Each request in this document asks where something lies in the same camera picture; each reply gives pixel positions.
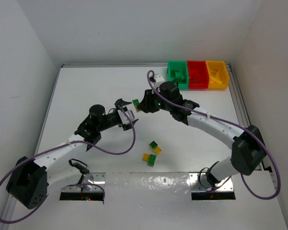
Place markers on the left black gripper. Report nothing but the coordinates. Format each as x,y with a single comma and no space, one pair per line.
114,118

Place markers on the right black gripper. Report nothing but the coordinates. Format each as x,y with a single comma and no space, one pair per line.
147,103

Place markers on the green lego plate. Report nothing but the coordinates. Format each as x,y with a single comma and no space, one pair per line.
136,102

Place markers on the red rounded lego brick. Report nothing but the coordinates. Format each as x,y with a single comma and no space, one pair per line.
195,80

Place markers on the long tan lego plate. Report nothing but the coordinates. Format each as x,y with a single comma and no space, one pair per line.
214,80

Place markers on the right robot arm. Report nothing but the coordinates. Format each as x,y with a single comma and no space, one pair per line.
246,153

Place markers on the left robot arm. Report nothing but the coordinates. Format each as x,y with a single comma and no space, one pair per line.
29,182

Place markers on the green storage bin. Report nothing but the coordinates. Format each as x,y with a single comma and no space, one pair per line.
177,72

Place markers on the red storage bin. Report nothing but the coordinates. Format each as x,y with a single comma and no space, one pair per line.
199,69

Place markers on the green and yellow lego stack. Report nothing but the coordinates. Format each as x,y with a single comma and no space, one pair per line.
154,146

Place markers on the yellow green lego block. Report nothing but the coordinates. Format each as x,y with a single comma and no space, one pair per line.
150,159

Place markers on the yellow storage bin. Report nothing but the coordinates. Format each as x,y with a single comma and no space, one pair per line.
218,69

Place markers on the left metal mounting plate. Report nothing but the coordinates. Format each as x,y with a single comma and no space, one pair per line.
93,183

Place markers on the metal mounting plate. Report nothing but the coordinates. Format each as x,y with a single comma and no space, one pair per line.
225,185
93,183

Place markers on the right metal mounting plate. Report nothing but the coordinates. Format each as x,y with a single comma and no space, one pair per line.
225,185

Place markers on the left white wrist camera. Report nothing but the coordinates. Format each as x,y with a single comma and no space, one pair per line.
126,116

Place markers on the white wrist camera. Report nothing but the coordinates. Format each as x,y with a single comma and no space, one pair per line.
158,80
126,116

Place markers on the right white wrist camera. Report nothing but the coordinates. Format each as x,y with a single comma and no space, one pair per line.
158,80

